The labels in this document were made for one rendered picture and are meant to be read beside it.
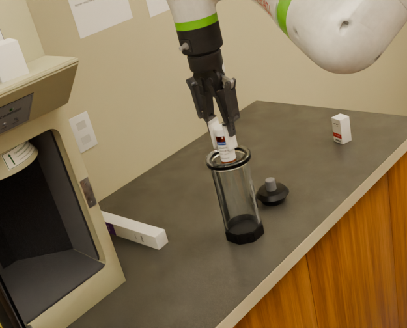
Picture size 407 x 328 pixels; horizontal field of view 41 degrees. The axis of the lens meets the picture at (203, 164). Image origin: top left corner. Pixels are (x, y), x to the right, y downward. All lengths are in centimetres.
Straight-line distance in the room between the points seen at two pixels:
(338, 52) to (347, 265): 96
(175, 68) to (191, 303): 96
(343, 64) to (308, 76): 180
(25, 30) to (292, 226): 77
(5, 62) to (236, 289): 67
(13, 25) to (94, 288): 60
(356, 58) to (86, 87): 108
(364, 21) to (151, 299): 79
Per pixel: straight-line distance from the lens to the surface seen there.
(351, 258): 164
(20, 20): 110
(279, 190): 147
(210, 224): 146
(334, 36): 76
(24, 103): 102
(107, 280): 131
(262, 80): 229
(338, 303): 165
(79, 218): 127
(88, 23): 170
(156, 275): 133
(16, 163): 113
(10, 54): 100
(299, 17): 81
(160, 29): 187
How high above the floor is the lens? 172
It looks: 26 degrees down
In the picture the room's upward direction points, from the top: 14 degrees counter-clockwise
